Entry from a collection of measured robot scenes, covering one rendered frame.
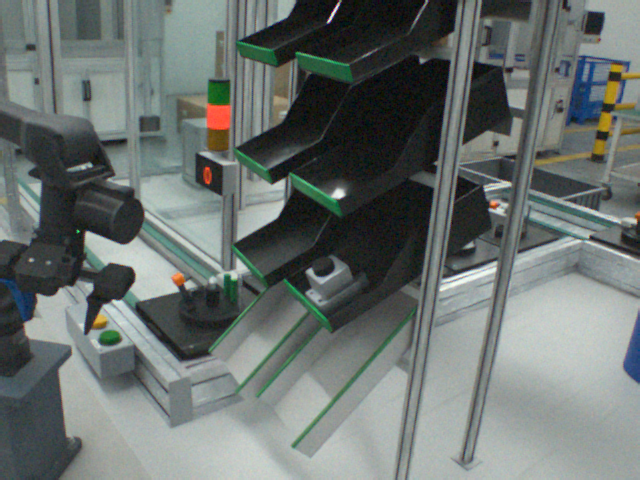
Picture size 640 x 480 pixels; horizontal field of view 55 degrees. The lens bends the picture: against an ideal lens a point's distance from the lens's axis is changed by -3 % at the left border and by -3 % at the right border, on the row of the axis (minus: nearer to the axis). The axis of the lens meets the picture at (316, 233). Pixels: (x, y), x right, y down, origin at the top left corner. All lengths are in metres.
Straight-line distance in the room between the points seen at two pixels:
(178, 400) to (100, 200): 0.51
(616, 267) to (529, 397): 0.73
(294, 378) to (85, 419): 0.42
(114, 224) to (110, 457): 0.52
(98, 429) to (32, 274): 0.50
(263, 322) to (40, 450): 0.41
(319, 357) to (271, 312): 0.15
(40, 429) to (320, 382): 0.43
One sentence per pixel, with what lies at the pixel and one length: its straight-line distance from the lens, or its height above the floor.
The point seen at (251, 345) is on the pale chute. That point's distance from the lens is 1.09.
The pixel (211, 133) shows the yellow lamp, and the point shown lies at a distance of 1.40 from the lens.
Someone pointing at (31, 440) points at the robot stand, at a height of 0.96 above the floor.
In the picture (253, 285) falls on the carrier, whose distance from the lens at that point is 1.43.
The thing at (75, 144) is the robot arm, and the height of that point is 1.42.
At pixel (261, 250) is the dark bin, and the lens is 1.02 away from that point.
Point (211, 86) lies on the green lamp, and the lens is 1.38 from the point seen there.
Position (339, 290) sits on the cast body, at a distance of 0.83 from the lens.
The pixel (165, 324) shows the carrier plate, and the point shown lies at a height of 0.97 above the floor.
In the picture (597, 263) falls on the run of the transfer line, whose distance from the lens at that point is 2.02.
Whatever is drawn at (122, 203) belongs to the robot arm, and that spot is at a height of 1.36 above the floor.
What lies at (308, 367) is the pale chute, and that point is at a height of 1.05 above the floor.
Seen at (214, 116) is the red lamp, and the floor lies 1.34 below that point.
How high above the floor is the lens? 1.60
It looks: 21 degrees down
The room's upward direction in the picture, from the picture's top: 4 degrees clockwise
